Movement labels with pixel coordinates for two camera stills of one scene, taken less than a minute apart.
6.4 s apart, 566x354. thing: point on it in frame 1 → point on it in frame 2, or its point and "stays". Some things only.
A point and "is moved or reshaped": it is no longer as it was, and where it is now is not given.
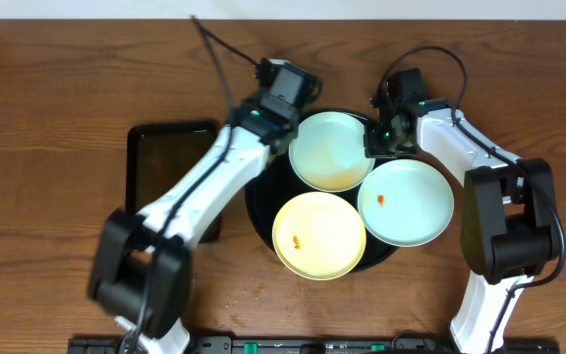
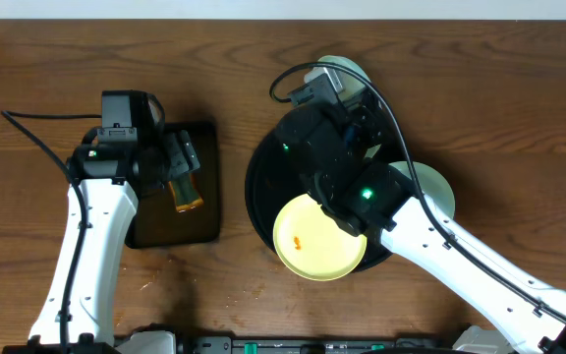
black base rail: (316, 344) stays
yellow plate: (318, 236) stays
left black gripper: (273, 136) → (180, 155)
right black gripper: (372, 149) → (367, 113)
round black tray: (277, 183) stays
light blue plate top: (327, 152) is moved or reshaped
